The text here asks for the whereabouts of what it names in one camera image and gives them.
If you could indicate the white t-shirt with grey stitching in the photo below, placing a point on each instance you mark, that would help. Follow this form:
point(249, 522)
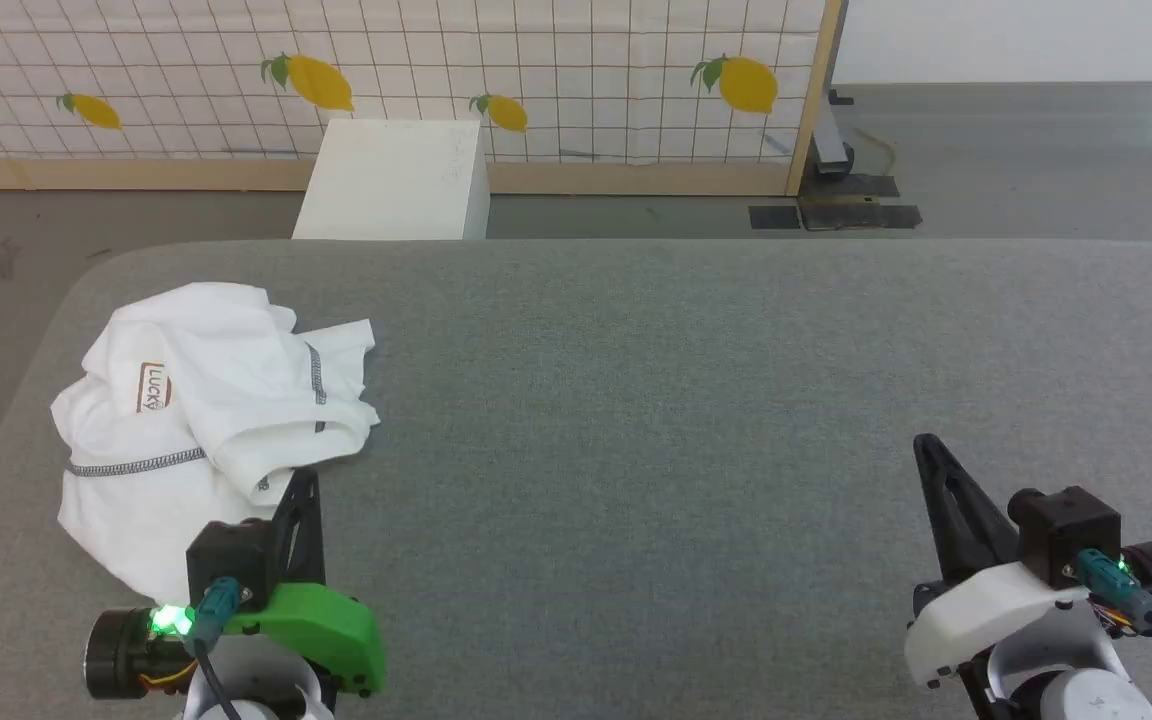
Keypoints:
point(236, 380)

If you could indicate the black floor tape patches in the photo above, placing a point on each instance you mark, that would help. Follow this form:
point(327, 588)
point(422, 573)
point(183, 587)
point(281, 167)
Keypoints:
point(836, 212)

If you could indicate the white box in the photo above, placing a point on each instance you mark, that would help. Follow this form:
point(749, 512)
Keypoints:
point(391, 185)

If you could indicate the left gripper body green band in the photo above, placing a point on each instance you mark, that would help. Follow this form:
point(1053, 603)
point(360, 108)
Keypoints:
point(321, 625)

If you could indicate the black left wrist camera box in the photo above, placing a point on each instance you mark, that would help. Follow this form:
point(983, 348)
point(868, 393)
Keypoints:
point(231, 560)

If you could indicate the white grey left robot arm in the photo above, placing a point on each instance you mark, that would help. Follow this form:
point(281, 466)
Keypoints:
point(256, 690)

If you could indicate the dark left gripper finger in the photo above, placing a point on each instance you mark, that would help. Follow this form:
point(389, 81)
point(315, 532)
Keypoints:
point(298, 530)

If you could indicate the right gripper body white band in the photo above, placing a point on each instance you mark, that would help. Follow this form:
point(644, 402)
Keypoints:
point(986, 620)

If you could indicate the lemon print grid panel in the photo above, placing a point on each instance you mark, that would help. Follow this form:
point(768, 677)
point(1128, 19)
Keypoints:
point(586, 100)

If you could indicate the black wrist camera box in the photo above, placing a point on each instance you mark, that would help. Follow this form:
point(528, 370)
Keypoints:
point(1066, 530)
point(231, 560)

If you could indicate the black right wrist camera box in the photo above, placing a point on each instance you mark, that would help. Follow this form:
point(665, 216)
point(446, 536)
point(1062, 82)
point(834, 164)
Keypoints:
point(1066, 530)

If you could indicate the grey metal panel foot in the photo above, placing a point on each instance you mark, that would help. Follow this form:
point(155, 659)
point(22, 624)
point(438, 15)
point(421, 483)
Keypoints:
point(829, 150)

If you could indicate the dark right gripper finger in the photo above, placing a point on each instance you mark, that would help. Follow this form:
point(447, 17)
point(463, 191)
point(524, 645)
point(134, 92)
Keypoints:
point(961, 510)

